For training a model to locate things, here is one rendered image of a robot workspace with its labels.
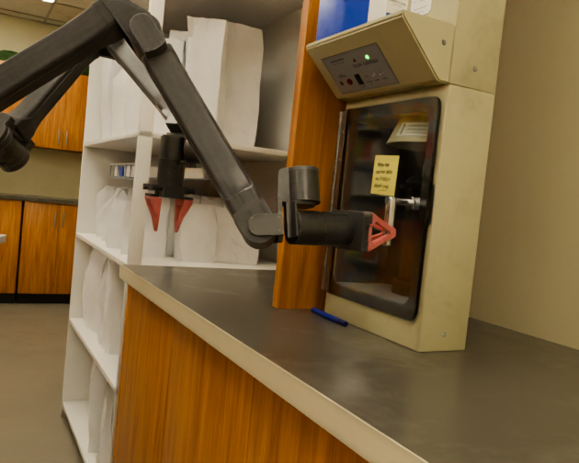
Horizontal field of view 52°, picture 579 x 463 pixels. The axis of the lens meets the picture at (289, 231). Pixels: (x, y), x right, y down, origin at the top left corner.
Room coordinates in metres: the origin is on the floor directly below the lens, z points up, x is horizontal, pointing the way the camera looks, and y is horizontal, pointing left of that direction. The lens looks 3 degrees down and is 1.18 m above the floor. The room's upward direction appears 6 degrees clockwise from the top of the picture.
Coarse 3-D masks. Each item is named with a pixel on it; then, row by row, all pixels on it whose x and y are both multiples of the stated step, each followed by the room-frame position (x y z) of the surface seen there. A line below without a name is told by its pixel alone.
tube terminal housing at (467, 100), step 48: (432, 0) 1.10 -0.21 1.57; (480, 0) 1.06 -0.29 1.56; (480, 48) 1.07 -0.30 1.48; (384, 96) 1.20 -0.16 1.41; (480, 96) 1.07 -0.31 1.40; (480, 144) 1.08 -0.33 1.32; (480, 192) 1.09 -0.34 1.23; (432, 240) 1.04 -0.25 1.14; (432, 288) 1.04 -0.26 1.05; (384, 336) 1.12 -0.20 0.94; (432, 336) 1.05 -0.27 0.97
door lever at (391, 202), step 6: (390, 198) 1.05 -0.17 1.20; (396, 198) 1.05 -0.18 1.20; (402, 198) 1.07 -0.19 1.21; (408, 198) 1.08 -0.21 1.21; (390, 204) 1.05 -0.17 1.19; (396, 204) 1.06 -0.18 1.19; (402, 204) 1.06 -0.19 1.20; (408, 204) 1.07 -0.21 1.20; (390, 210) 1.05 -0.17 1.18; (384, 216) 1.06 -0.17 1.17; (390, 216) 1.05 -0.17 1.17; (390, 222) 1.05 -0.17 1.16; (384, 234) 1.05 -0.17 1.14; (390, 240) 1.05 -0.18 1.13; (384, 246) 1.06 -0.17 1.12; (390, 246) 1.05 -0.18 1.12
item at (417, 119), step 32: (352, 128) 1.27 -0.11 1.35; (384, 128) 1.17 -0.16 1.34; (416, 128) 1.08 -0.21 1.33; (352, 160) 1.26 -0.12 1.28; (416, 160) 1.07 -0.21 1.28; (352, 192) 1.24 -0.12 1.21; (416, 192) 1.06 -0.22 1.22; (416, 224) 1.06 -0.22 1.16; (352, 256) 1.22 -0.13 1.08; (384, 256) 1.13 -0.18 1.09; (416, 256) 1.05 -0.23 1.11; (352, 288) 1.21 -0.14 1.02; (384, 288) 1.12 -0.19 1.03; (416, 288) 1.04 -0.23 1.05
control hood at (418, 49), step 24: (384, 24) 1.03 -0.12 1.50; (408, 24) 0.99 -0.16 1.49; (432, 24) 1.01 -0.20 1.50; (312, 48) 1.24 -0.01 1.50; (336, 48) 1.18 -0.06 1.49; (384, 48) 1.07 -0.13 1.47; (408, 48) 1.03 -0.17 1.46; (432, 48) 1.02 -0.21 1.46; (408, 72) 1.07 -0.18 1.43; (432, 72) 1.02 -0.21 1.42; (336, 96) 1.30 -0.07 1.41; (360, 96) 1.25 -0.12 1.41
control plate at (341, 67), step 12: (360, 48) 1.12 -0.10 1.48; (372, 48) 1.10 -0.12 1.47; (324, 60) 1.24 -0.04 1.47; (336, 60) 1.20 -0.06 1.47; (348, 60) 1.17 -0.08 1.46; (360, 60) 1.15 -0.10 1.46; (372, 60) 1.12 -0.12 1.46; (384, 60) 1.09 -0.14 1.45; (336, 72) 1.23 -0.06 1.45; (348, 72) 1.20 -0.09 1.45; (360, 72) 1.17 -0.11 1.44; (372, 72) 1.14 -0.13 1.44; (384, 72) 1.12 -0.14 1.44; (336, 84) 1.26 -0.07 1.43; (372, 84) 1.17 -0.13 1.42; (384, 84) 1.14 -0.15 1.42
